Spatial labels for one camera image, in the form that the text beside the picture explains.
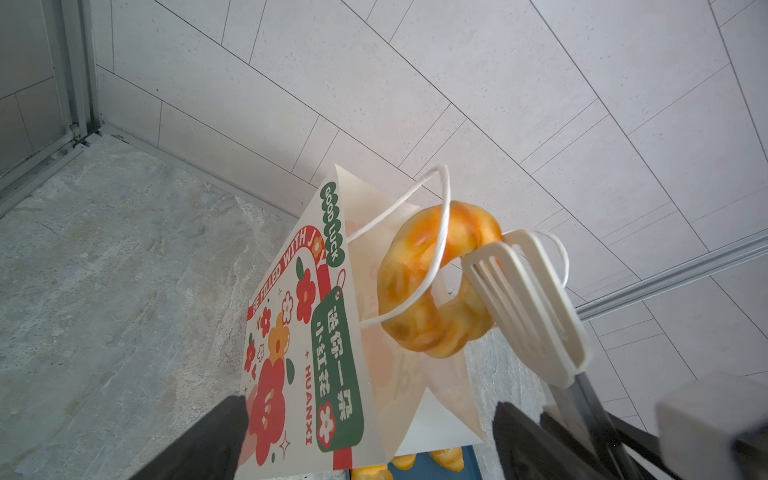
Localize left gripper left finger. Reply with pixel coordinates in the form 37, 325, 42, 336
131, 395, 249, 479

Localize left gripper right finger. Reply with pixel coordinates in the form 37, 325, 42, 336
492, 402, 600, 479

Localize white paper gift bag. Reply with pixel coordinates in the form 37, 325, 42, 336
235, 166, 507, 479

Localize white slotted tongs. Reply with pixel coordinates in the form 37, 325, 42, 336
461, 229, 641, 479

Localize ring donut bread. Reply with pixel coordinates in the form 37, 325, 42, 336
376, 200, 505, 360

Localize striped long bread front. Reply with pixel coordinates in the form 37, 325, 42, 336
350, 464, 394, 480

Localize croissant bread centre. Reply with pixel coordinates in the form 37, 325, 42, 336
429, 448, 465, 472

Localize teal tray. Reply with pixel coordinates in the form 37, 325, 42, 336
388, 446, 483, 480

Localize small striped bun middle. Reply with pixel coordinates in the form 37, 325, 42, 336
391, 454, 417, 471

